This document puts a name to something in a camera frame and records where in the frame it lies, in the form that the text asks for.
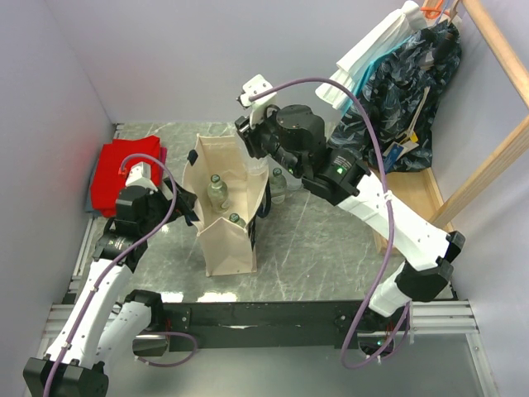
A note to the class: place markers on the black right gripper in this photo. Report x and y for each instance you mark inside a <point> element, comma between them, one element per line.
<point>250,134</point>

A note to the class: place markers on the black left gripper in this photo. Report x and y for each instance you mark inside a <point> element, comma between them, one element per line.
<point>184,202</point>

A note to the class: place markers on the beige canvas tote bag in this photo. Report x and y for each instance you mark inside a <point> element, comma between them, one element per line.
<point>227,248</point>

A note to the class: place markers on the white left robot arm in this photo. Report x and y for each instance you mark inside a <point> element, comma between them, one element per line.
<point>78,362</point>

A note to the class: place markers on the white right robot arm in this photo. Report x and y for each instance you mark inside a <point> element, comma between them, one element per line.
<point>429,251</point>

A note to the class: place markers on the green cap glass bottle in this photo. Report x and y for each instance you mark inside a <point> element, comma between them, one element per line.
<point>217,192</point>

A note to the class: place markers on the green cap bottle front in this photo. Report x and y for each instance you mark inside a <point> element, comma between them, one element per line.
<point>237,219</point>

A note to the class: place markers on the red folded cloth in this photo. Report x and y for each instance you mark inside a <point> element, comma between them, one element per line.
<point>107,180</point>

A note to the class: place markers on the white pleated garment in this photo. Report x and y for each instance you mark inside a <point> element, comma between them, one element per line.
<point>391,32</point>

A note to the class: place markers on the black base beam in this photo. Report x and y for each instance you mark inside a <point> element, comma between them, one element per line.
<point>261,324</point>

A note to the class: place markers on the teal garment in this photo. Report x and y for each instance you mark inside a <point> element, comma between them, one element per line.
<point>363,78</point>

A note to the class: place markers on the blue hang tag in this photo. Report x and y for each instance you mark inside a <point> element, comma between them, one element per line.
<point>394,151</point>

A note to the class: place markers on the dark patterned shirt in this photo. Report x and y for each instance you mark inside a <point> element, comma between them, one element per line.
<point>402,96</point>

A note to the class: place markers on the orange clothes hanger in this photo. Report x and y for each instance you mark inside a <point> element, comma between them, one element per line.
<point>432,9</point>

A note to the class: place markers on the wooden rack frame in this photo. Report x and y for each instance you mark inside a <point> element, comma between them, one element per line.
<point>482,126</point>

